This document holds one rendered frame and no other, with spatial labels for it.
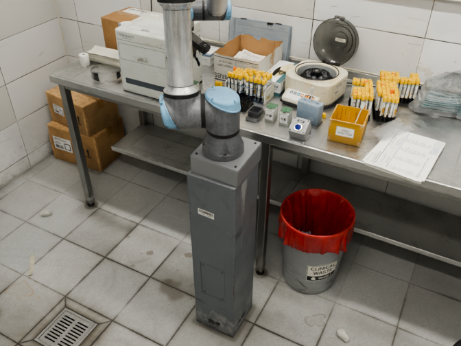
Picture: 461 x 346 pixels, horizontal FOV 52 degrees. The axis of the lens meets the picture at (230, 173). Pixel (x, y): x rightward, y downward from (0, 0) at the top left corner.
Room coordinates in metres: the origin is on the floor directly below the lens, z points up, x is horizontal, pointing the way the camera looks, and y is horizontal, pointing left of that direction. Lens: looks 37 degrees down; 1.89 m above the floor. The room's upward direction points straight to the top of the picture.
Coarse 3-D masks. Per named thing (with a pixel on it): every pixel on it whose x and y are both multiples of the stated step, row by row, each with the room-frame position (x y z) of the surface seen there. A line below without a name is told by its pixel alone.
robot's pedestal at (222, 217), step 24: (192, 192) 1.36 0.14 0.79; (216, 192) 1.31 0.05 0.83; (240, 192) 1.31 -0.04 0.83; (192, 216) 1.36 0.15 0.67; (216, 216) 1.31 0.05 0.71; (240, 216) 1.32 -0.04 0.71; (192, 240) 1.36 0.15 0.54; (216, 240) 1.31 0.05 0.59; (240, 240) 1.32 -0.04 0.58; (216, 264) 1.31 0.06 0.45; (240, 264) 1.32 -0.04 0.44; (216, 288) 1.31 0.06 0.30; (240, 288) 1.33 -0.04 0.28; (216, 312) 1.31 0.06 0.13; (240, 312) 1.33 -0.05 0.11
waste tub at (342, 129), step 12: (336, 108) 1.68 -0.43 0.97; (348, 108) 1.68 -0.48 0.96; (360, 108) 1.67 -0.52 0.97; (336, 120) 1.57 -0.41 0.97; (348, 120) 1.68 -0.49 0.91; (360, 120) 1.66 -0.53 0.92; (336, 132) 1.57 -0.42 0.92; (348, 132) 1.55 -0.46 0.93; (360, 132) 1.54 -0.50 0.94; (348, 144) 1.55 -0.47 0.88
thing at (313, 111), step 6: (300, 102) 1.73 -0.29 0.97; (306, 102) 1.72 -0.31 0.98; (312, 102) 1.72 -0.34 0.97; (318, 102) 1.72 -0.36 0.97; (300, 108) 1.73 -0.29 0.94; (306, 108) 1.71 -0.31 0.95; (312, 108) 1.70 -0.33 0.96; (318, 108) 1.68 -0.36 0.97; (300, 114) 1.72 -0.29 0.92; (306, 114) 1.71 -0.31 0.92; (312, 114) 1.69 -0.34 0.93; (318, 114) 1.68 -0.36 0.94; (312, 120) 1.69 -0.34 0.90; (318, 120) 1.69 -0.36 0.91; (312, 126) 1.68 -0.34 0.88
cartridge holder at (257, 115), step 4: (252, 108) 1.79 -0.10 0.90; (256, 108) 1.80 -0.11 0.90; (260, 108) 1.79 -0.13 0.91; (248, 112) 1.76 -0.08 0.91; (252, 112) 1.75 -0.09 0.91; (256, 112) 1.79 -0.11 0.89; (260, 112) 1.76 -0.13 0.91; (264, 112) 1.79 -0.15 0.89; (248, 116) 1.75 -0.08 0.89; (252, 116) 1.75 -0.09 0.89; (256, 116) 1.74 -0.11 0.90; (260, 116) 1.75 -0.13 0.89; (248, 120) 1.74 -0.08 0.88; (252, 120) 1.73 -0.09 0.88; (256, 120) 1.72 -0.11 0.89
